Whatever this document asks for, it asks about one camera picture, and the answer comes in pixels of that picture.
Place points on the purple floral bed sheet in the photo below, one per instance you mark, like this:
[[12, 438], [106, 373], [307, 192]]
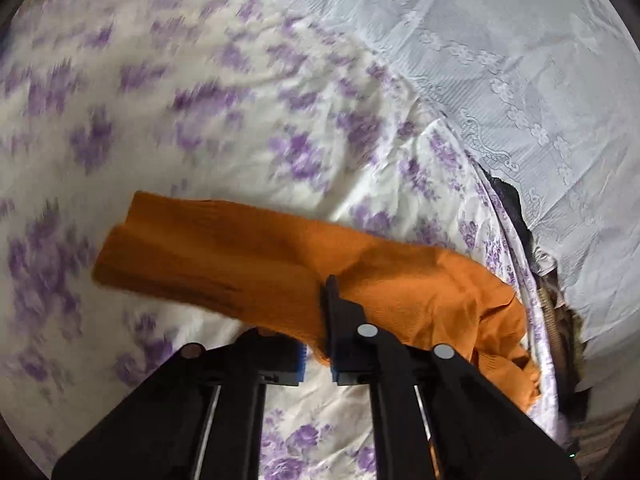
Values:
[[232, 99]]

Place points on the brown woven mat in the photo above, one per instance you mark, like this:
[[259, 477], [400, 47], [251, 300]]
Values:
[[560, 332]]

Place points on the white lace cover cloth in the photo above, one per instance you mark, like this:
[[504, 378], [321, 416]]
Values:
[[545, 94]]

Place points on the orange knit sweater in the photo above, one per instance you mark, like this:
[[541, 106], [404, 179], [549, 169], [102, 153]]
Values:
[[266, 269]]

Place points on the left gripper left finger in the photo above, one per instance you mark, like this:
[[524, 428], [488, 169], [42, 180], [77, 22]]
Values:
[[198, 416]]

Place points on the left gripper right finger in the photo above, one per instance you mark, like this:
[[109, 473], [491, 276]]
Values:
[[434, 415]]

